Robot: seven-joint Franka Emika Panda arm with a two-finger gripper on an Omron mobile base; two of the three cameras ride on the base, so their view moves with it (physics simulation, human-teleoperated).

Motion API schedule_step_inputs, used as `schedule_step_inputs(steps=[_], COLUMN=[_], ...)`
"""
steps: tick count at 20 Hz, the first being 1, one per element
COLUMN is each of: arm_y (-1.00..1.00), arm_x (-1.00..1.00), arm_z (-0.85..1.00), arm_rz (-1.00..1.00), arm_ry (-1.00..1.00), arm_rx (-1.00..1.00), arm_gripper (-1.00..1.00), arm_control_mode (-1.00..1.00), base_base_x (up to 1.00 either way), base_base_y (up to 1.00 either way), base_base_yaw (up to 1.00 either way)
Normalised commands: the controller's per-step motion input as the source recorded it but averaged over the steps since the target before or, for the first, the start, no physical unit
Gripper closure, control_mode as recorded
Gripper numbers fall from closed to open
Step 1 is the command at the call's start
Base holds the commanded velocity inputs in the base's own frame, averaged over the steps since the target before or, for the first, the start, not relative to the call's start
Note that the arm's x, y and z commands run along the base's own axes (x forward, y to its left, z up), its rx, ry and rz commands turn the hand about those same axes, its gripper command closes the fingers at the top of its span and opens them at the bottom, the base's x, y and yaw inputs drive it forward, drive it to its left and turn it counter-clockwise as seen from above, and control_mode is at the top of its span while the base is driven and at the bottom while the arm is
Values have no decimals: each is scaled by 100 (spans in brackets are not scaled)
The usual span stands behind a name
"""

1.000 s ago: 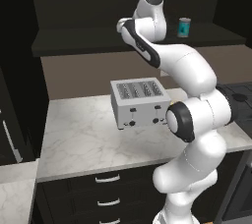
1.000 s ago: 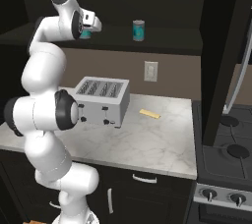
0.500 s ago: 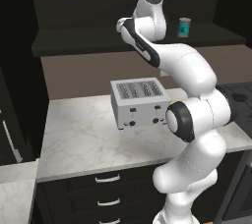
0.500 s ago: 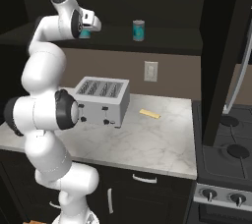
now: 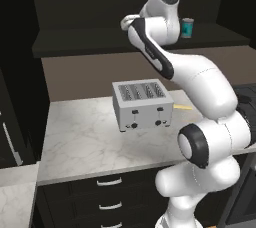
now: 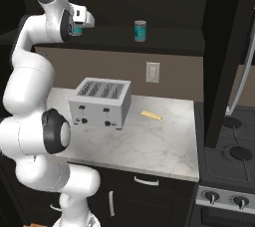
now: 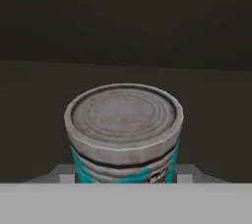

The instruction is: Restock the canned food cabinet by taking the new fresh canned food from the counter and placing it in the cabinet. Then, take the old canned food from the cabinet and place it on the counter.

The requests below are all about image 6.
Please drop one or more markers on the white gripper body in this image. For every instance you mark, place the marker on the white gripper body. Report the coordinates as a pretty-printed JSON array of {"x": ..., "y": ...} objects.
[{"x": 88, "y": 18}]

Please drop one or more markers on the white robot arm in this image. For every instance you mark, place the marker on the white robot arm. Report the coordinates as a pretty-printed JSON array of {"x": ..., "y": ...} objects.
[{"x": 30, "y": 95}]

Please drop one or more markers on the teal food can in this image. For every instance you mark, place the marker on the teal food can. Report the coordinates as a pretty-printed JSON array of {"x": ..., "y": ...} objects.
[
  {"x": 78, "y": 31},
  {"x": 140, "y": 32}
]

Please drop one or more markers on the dark cabinet door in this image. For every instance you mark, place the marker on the dark cabinet door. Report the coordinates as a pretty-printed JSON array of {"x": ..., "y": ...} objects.
[{"x": 222, "y": 55}]

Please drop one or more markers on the silver four-slot toaster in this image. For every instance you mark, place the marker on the silver four-slot toaster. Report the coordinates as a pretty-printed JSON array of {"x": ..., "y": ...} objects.
[{"x": 99, "y": 108}]

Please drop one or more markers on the yellow flat stick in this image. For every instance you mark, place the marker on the yellow flat stick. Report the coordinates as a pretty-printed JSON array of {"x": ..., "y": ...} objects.
[{"x": 151, "y": 115}]

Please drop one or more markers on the dark drawer front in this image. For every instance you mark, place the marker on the dark drawer front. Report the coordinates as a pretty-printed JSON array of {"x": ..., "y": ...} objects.
[{"x": 169, "y": 182}]

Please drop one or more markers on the dark base cupboard door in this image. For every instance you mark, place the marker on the dark base cupboard door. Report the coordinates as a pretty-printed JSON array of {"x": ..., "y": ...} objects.
[{"x": 146, "y": 209}]

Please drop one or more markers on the black and silver stove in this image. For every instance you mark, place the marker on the black and silver stove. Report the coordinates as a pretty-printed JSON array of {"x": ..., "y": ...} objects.
[{"x": 225, "y": 168}]

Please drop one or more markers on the orange flat object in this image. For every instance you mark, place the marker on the orange flat object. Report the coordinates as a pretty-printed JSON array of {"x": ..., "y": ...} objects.
[{"x": 33, "y": 225}]

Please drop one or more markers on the black stove knob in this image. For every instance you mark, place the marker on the black stove knob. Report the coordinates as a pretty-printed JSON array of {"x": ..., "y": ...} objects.
[
  {"x": 211, "y": 197},
  {"x": 241, "y": 201}
]

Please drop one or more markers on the white wall outlet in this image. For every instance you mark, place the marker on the white wall outlet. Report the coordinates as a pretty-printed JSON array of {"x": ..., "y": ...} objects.
[{"x": 152, "y": 72}]

